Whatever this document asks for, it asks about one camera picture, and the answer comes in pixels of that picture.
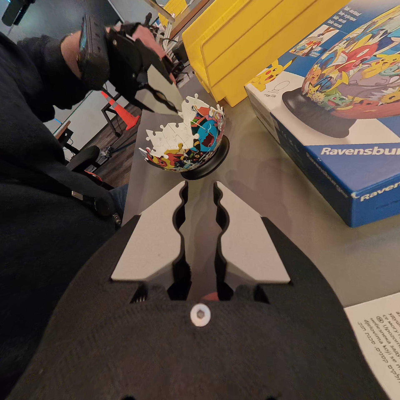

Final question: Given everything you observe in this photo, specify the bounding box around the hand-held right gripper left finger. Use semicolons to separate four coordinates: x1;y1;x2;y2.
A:
111;181;192;299

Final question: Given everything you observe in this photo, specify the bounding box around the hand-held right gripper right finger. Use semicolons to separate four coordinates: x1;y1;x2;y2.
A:
213;181;293;299

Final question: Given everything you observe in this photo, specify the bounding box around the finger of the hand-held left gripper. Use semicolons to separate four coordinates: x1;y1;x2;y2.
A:
133;89;181;115
144;58;184;114

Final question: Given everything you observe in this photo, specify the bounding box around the colourful partly built puzzle ball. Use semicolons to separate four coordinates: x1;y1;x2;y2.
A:
139;93;226;173

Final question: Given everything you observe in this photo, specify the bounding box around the yellow plastic bin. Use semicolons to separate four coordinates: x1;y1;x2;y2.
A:
181;0;355;107

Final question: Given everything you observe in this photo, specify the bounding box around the person's left forearm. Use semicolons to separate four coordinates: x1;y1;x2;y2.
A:
12;33;85;121

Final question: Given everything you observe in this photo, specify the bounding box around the black round ball stand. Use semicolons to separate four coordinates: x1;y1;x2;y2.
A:
181;136;231;181

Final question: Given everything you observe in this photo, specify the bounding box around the blue puzzle box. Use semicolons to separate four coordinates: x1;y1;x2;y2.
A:
245;0;400;228

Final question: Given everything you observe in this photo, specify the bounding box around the person's left hand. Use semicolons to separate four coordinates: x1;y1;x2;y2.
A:
61;23;166;79

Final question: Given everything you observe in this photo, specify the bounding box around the orange traffic cone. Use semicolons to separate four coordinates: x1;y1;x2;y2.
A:
101;91;140;131

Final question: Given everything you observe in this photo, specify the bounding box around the person's blue jeans leg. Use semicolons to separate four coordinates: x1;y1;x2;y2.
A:
109;184;129;219

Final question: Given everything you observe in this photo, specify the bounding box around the yellow background bin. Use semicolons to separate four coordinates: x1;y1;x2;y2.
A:
158;0;210;27

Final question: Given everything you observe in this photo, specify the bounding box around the small wooden desk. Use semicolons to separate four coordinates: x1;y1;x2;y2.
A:
53;120;80;154

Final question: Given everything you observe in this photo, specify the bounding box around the black hanging device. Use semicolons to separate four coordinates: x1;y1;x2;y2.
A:
1;0;35;26

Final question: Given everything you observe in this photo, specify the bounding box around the black office chair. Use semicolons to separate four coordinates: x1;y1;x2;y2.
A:
66;145;114;189

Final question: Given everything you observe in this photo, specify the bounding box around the person's dark sweater torso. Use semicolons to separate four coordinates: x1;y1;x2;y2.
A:
0;31;125;400

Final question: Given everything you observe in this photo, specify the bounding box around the white printed instruction sheet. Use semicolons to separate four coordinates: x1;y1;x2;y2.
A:
344;293;400;400

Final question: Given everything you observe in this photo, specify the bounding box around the black desk leg frame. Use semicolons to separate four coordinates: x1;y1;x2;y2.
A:
101;81;126;138

